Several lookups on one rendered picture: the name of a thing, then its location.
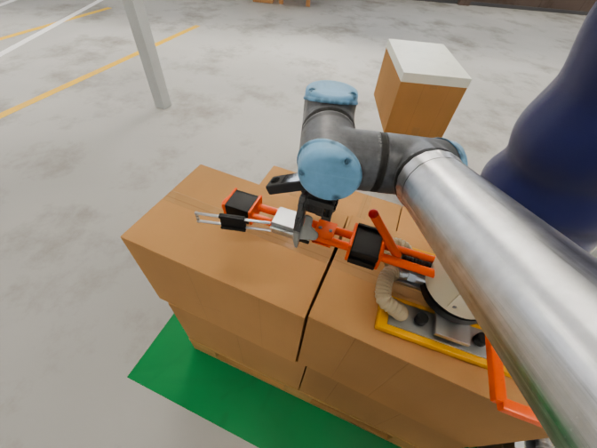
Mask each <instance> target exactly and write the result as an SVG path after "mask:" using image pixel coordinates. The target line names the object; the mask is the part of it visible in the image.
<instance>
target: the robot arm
mask: <svg viewBox="0 0 597 448"><path fill-rule="evenodd" d="M303 99H304V100H305V101H304V111H303V120H302V128H301V136H300V143H299V151H298V156H297V165H298V172H296V173H290V174H284V175H279V176H274V177H273V178H272V179H271V180H270V181H269V182H268V184H267V185H266V189H267V192H268V194H269V195H274V194H281V193H289V192H296V191H301V194H300V196H299V200H298V210H297V213H296V217H295V221H294V228H293V238H292V240H293V243H294V247H296V248H298V244H299V239H303V240H316V239H317V238H318V233H317V232H316V231H315V230H314V229H313V227H312V223H313V218H312V216H311V215H309V214H306V211H307V212H311V213H313V214H315V215H317V216H320V217H321V220H326V221H329V222H330V220H331V216H332V214H333V213H334V212H335V211H336V208H337V206H338V200H339V199H343V198H346V197H348V196H350V195H352V194H353V193H354V192H355V191H356V190H361V191H370V192H378V193H386V194H393V195H396V196H397V197H398V199H399V200H400V202H401V203H402V205H403V206H405V207H406V209H407V210H408V212H409V213H410V216H411V217H412V219H413V220H414V221H415V223H416V224H417V226H418V228H419V230H420V231H421V233H422V234H423V236H424V238H425V239H426V241H427V242H428V244H429V245H430V247H431V248H432V250H433V252H434V254H435V255H436V257H437V259H438V260H439V261H440V263H441V264H442V266H443V268H444V270H445V271H446V273H447V274H448V276H449V278H450V280H451V281H452V283H453V284H454V285H455V287H456V288H457V290H458V292H459V294H460V295H461V297H462V299H463V300H464V302H465V303H466V305H467V306H468V308H469V310H470V311H471V313H472V314H473V316H474V318H475V320H476V321H477V323H478V325H479V326H480V327H481V328H482V331H483V332H484V334H485V335H486V337H487V339H488V340H489V342H490V344H491V346H492V347H493V348H494V349H495V351H496V353H497V355H498V357H499V358H500V360H501V361H502V363H503V365H504V366H505V368H506V369H507V371H508V372H509V374H510V375H511V377H512V379H513V381H514V382H515V384H516V386H517V387H518V389H519V390H520V391H521V393H522V395H523V396H524V398H525V400H526V401H527V403H528V405H529V407H530V408H531V410H532V411H533V412H534V414H535V415H536V417H537V419H538V421H539V422H540V424H541V426H542V427H543V429H544V430H545V432H546V433H547V435H548V436H549V438H550V440H551V441H552V443H553V445H554V447H555V448H597V259H596V258H594V256H592V255H591V254H590V253H588V252H587V251H585V250H584V249H582V248H581V247H580V246H578V245H577V244H575V243H574V242H572V241H571V240H570V239H568V238H567V237H566V236H565V235H563V234H562V233H560V232H559V231H558V230H556V229H555V228H553V227H552V226H550V225H549V224H547V223H546V222H545V221H543V220H541V219H540V218H539V217H538V216H537V215H535V214H534V213H533V212H531V211H529V210H528V209H527V208H525V207H524V206H522V205H521V204H519V203H518V202H516V201H515V200H514V199H512V198H511V197H510V196H509V195H507V194H506V193H505V192H503V191H502V190H500V189H499V188H497V187H496V186H494V185H493V184H492V183H490V182H489V181H487V180H486V179H484V178H483V177H482V176H481V175H480V174H478V173H477V172H475V171H474V170H472V169H471V168H469V167H468V162H467V156H466V152H465V150H464V149H463V147H462V146H461V145H460V144H458V143H457V142H455V141H453V140H448V139H445V138H440V137H438V138H427V137H420V136H413V135H406V134H399V133H390V132H378V131H370V130H363V129H355V125H354V112H355V109H356V105H358V91H357V90H356V89H355V88H354V87H353V86H352V85H350V84H346V83H342V82H339V81H332V80H320V81H315V82H312V83H311V84H309V85H308V86H307V87H306V92H305V96H304V98H303ZM305 214H306V215H305ZM303 224H304V226H303Z"/></svg>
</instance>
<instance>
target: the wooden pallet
mask: <svg viewBox="0 0 597 448"><path fill-rule="evenodd" d="M189 340H190V341H191V343H192V344H193V346H194V348H196V349H198V350H200V351H202V352H204V353H206V354H208V355H210V356H213V357H215V358H217V359H218V360H220V361H222V362H224V363H227V364H230V365H232V366H234V367H235V368H237V369H239V370H241V371H243V372H246V373H248V374H250V375H252V376H254V377H256V378H258V379H260V380H263V381H264V382H266V383H268V384H270V385H273V386H275V387H277V388H279V389H281V390H283V391H285V392H287V393H289V394H291V395H293V396H296V397H298V398H300V399H302V400H304V401H306V402H308V403H310V404H312V405H314V406H316V407H319V408H321V409H323V410H325V411H326V412H329V413H331V414H333V415H335V416H337V417H339V418H341V419H343V420H346V421H348V422H350V423H352V424H354V425H355V426H357V427H359V428H362V429H364V430H367V431H369V432H371V433H372V434H374V435H376V436H379V437H381V438H383V439H385V440H387V441H389V442H391V443H393V444H396V445H398V446H400V447H401V448H419V447H417V446H416V445H414V444H410V443H408V442H406V441H404V440H402V439H401V438H399V437H397V436H393V435H391V434H389V433H387V432H386V431H384V430H382V429H380V428H377V427H374V426H372V425H371V424H369V423H367V422H365V421H363V420H360V419H357V418H356V417H354V416H352V415H350V414H348V413H346V412H343V411H341V410H339V409H337V408H335V407H333V406H331V405H329V404H326V403H325V402H323V401H320V400H318V399H316V398H314V397H312V396H310V395H308V394H306V393H303V392H301V391H299V388H300V385H301V383H300V385H299V388H298V389H295V388H293V387H291V386H289V385H287V384H284V383H282V382H280V381H279V380H276V379H274V378H272V377H270V376H267V375H265V374H264V373H262V372H259V371H257V370H255V369H253V368H251V367H249V366H247V365H245V364H242V363H240V362H238V361H236V360H234V359H233V358H230V357H228V356H225V355H223V354H221V353H219V352H218V351H216V350H213V349H211V348H208V347H206V346H204V345H203V344H201V343H199V342H197V341H194V340H191V339H189Z"/></svg>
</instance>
